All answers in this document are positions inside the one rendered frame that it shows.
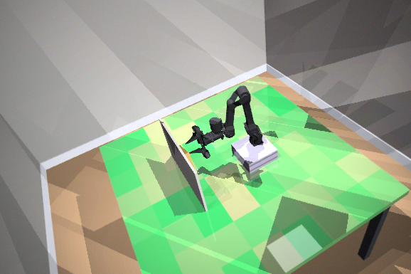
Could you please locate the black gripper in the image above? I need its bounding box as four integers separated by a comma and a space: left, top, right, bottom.
185, 125, 215, 159

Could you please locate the yellow picture frame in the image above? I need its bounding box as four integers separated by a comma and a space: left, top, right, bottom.
179, 145, 195, 168

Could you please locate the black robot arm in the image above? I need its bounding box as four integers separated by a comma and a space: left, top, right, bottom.
209, 85, 264, 147

